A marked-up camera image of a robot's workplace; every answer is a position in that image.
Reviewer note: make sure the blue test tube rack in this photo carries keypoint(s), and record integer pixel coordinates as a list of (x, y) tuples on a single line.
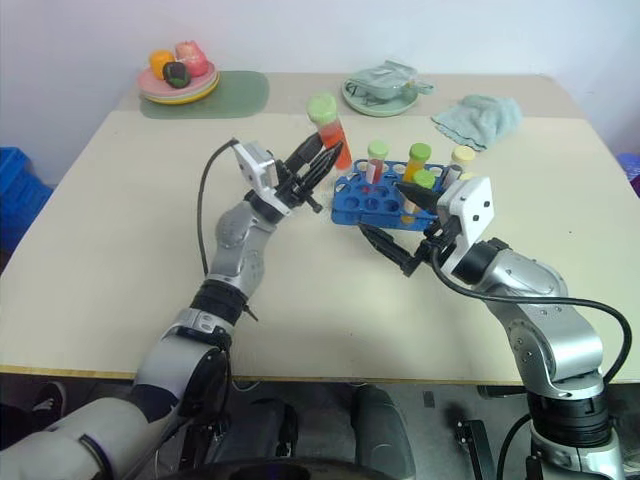
[(350, 200)]

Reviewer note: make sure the red toy peach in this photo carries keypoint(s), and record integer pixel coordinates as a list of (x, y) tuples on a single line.
[(192, 57)]

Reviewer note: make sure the yellow plate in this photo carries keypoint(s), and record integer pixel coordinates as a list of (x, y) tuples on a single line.
[(185, 102)]

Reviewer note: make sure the orange liquid tube, green cap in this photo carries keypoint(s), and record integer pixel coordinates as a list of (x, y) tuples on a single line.
[(419, 152)]

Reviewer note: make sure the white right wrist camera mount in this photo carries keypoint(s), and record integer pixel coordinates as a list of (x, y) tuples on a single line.
[(470, 205)]

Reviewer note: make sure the black and green toy ball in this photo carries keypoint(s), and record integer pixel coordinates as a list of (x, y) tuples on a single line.
[(176, 74)]

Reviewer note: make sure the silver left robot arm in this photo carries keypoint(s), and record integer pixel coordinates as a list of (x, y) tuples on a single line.
[(235, 250)]

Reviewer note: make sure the green-capped tube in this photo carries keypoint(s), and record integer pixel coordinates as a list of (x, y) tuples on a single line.
[(424, 179)]

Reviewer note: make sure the red liquid tube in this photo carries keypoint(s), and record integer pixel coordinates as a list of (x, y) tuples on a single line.
[(330, 125), (378, 150)]

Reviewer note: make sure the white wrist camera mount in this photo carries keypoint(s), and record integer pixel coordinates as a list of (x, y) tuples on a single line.
[(470, 205), (255, 167)]

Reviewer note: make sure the light green stacked plate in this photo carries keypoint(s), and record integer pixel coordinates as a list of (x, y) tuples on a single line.
[(210, 86)]

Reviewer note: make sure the clear plastic bag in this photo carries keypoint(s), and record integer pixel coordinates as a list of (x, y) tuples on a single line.
[(387, 80)]

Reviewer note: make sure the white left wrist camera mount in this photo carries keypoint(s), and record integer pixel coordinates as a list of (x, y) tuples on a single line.
[(255, 167)]

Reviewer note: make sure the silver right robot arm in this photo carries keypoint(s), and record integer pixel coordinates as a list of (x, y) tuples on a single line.
[(530, 280)]

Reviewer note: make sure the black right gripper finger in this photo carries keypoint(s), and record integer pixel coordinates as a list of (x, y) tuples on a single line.
[(387, 247), (420, 197)]

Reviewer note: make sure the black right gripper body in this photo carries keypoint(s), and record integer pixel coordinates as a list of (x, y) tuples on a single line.
[(437, 237)]

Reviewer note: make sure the dark rounded shape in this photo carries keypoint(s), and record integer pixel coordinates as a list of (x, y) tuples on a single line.
[(385, 430)]

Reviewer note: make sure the green placemat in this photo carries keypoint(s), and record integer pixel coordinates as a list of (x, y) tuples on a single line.
[(240, 95)]

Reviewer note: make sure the red liquid tube, white label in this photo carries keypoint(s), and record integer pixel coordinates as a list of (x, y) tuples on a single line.
[(378, 150)]

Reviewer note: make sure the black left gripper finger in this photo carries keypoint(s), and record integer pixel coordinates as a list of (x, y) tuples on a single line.
[(309, 152), (322, 167)]

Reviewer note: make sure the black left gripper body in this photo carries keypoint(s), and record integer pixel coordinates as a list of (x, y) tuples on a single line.
[(292, 187)]

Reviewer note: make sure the orange toy fruit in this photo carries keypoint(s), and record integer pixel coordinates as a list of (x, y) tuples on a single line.
[(160, 61)]

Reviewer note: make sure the large light green plate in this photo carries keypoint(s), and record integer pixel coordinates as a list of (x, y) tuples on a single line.
[(380, 107)]

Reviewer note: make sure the black shoe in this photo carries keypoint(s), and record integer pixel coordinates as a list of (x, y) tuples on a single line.
[(50, 397)]

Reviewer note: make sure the blue plastic crate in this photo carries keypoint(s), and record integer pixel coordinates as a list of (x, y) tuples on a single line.
[(20, 190)]

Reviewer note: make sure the pink plate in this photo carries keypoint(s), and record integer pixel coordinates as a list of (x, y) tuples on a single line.
[(150, 82)]

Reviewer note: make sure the light green towel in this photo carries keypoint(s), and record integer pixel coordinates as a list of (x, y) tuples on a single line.
[(480, 122)]

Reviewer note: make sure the purple container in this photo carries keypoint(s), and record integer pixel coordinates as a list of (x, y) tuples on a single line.
[(631, 170)]

